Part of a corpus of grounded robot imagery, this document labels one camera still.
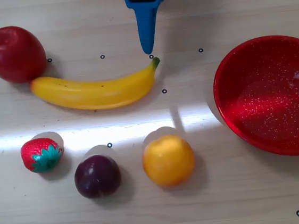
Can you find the blue hinged gripper finger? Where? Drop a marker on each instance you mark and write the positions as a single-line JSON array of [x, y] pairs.
[[145, 24]]

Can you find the yellow toy banana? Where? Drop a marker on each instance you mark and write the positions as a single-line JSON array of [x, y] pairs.
[[96, 93]]

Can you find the red speckled bowl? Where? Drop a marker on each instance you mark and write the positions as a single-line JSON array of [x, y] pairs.
[[266, 99]]

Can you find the red toy apple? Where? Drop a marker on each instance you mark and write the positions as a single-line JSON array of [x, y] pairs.
[[15, 55]]

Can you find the orange yellow toy peach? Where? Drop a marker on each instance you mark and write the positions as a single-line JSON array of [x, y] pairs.
[[168, 160]]

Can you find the dark purple toy plum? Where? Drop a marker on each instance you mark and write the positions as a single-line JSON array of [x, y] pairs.
[[97, 176]]

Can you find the red toy strawberry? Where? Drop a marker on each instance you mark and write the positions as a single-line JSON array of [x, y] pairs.
[[37, 153]]

